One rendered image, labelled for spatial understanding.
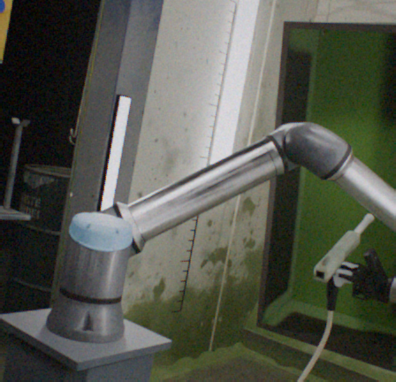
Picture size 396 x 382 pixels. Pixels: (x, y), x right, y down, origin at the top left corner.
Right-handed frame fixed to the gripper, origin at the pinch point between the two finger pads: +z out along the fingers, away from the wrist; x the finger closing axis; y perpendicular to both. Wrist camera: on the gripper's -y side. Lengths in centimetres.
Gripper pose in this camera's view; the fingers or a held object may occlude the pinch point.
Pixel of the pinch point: (331, 265)
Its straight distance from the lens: 191.8
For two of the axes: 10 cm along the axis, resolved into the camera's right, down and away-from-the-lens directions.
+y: 0.3, 9.2, 4.0
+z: -8.4, -1.9, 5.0
